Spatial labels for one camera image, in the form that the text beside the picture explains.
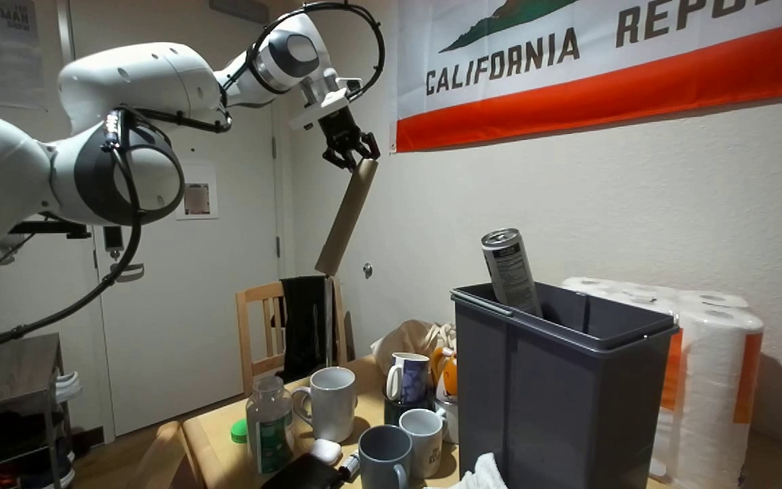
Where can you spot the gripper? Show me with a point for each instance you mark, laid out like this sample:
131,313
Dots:
341,128

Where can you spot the brown cardboard towel roll tube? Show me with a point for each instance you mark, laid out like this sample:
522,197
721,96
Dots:
349,214

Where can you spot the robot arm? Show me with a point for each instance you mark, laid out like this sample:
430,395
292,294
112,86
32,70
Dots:
133,75

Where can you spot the silver towel stand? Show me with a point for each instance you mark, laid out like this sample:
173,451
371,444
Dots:
329,319

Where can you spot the grey plastic bin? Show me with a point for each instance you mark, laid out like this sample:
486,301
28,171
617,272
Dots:
554,401

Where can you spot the pack of paper towel rolls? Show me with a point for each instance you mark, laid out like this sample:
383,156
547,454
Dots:
710,380

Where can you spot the paper notice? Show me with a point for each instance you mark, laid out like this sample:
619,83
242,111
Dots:
197,193

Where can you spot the black cloth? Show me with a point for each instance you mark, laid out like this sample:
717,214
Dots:
304,329

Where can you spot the beige cloth bag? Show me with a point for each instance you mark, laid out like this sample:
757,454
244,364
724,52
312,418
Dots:
408,338

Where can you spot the silver drink can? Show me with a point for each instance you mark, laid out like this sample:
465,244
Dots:
510,268

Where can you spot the white door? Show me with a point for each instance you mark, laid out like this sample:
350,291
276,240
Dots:
194,305

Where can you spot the blue patterned mug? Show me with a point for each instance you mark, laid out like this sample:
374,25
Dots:
410,377

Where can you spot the orange and white figure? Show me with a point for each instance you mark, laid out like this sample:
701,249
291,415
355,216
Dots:
447,373

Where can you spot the large white mug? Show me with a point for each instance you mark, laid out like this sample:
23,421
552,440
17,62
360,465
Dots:
333,404

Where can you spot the black door lock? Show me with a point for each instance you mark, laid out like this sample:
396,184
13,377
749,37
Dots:
113,239

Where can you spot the dark green mug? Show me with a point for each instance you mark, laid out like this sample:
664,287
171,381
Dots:
398,410

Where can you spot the white and red flag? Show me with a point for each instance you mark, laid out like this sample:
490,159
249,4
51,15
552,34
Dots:
608,75

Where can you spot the white cup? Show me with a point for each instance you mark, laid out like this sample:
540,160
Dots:
450,420

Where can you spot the clear bottle with green label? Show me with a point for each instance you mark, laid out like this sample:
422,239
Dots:
270,428

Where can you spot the small white printed mug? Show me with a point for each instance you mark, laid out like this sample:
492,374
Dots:
425,441

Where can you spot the white earbuds case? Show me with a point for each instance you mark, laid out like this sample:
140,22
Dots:
326,451

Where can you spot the green bottle cap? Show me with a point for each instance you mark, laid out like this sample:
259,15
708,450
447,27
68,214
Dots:
239,431

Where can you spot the grey blue mug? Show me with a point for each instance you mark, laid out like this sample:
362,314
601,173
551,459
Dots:
381,462

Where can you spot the black and white marker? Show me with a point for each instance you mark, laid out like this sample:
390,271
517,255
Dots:
350,467

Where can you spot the black wallet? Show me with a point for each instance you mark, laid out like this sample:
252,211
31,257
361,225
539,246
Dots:
299,474

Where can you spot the white crumpled tissue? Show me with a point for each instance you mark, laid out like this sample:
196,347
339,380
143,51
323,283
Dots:
479,475

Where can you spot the light wooden chair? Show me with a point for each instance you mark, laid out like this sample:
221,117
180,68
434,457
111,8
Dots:
167,455

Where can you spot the white shoe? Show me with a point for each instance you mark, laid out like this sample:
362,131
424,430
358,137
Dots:
68,387

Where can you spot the dark shoe rack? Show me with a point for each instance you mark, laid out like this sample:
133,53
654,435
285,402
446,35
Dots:
4,380

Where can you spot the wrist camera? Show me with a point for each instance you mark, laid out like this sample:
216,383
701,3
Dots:
318,106

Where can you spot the round wall door stop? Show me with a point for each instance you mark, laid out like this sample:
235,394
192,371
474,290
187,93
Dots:
368,269

